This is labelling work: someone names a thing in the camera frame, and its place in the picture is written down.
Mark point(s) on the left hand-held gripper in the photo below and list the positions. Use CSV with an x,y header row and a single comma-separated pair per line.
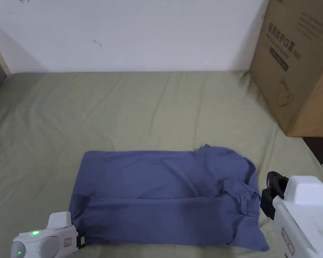
x,y
47,242

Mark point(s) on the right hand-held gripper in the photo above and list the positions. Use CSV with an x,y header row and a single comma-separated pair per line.
x,y
306,220

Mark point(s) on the dark blue shirt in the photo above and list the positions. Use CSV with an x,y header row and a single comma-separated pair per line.
x,y
161,193

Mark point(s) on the flat black box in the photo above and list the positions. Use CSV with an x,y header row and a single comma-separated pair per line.
x,y
321,151

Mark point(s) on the brown cardboard carton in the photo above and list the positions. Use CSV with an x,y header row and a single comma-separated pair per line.
x,y
296,75

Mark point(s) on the bed with pale green sheet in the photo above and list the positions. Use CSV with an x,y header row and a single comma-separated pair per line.
x,y
129,107

